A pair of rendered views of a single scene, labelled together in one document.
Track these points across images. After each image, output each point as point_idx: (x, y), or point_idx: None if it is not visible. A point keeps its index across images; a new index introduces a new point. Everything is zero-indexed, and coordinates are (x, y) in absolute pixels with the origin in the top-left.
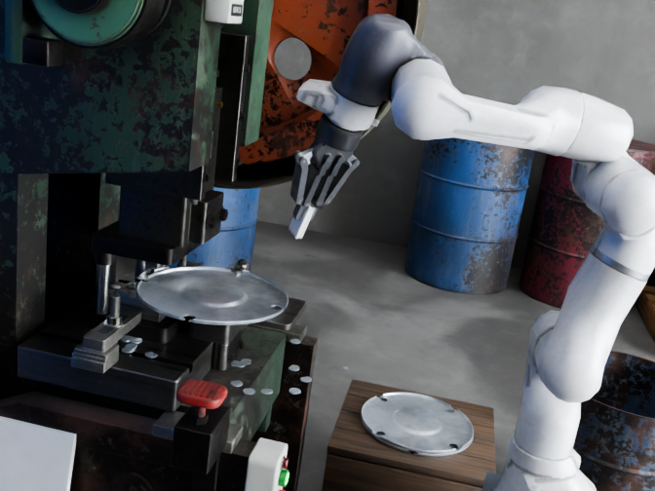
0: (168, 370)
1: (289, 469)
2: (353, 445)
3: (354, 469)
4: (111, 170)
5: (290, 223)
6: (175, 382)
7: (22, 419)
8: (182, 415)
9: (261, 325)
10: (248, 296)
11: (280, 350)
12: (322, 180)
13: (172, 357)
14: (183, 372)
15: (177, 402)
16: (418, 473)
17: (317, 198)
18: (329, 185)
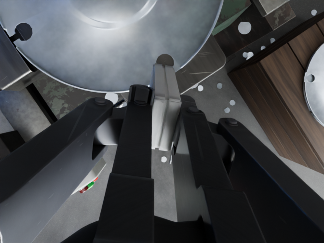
0: (6, 64)
1: (224, 52)
2: (278, 74)
3: (266, 84)
4: None
5: (152, 70)
6: (1, 89)
7: None
8: (25, 98)
9: None
10: (153, 7)
11: (225, 21)
12: (182, 191)
13: (29, 36)
14: (19, 77)
15: (20, 88)
16: (297, 127)
17: (173, 158)
18: (239, 175)
